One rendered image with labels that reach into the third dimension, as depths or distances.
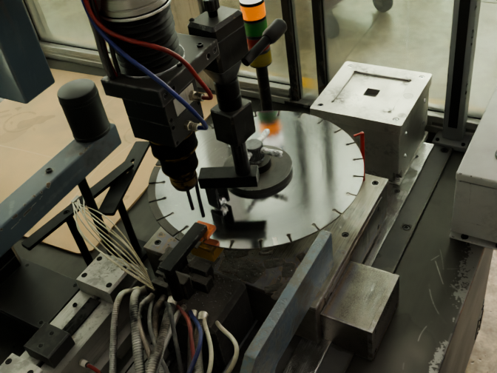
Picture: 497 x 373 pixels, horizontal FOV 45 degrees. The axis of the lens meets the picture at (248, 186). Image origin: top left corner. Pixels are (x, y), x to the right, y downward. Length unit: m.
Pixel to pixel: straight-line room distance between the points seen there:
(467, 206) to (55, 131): 0.98
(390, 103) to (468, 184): 0.24
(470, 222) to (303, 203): 0.32
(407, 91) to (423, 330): 0.46
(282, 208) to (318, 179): 0.08
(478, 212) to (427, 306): 0.18
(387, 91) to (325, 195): 0.37
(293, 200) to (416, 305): 0.27
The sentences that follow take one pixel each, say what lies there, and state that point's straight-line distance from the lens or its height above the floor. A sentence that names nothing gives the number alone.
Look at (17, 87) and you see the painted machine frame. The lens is 0.72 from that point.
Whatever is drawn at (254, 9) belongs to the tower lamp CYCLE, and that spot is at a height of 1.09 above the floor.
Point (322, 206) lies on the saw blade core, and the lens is 0.88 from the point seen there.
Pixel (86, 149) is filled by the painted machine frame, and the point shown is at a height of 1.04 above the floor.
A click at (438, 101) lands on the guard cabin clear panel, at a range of 1.32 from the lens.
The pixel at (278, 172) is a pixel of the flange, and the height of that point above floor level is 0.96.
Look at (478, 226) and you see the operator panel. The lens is 1.09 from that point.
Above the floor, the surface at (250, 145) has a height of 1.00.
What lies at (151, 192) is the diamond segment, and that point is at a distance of 0.96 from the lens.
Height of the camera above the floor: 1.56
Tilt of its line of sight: 41 degrees down
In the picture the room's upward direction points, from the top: 11 degrees counter-clockwise
